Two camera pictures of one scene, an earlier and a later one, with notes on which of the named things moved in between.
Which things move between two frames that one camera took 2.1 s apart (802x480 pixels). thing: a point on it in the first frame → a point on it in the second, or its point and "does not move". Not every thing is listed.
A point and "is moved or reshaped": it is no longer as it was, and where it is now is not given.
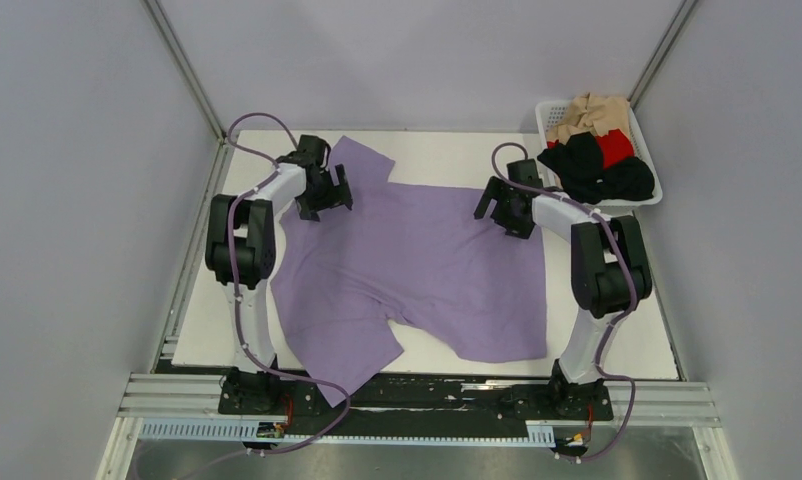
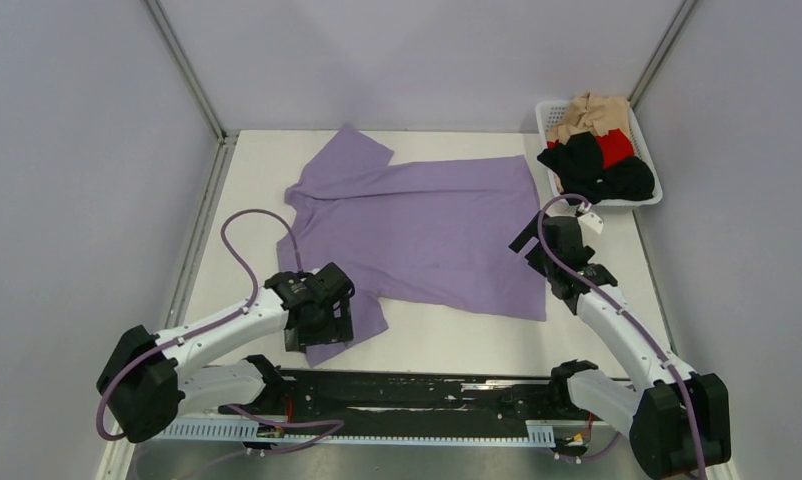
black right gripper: x=517 y=228 → x=529 y=232
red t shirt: x=615 y=146 does not move
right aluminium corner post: x=679 y=19 does not move
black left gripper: x=308 y=208 → x=339 y=328
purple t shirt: x=417 y=253 is moved or reshaped
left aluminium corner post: x=226 y=151 does not move
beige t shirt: x=588 y=113 does not move
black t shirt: x=577 y=167 does not move
